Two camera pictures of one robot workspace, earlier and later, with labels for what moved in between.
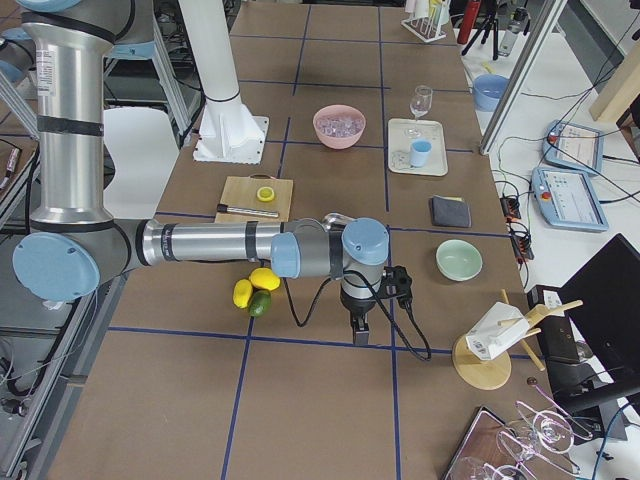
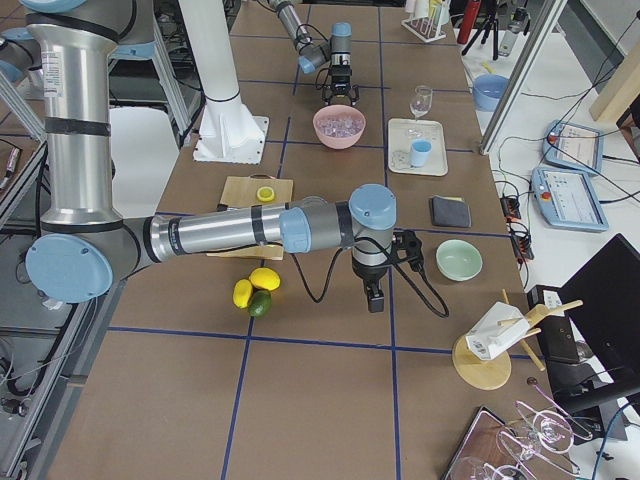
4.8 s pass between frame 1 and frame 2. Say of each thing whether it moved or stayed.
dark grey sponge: stayed
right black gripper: moved
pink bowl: stayed
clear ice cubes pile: stayed
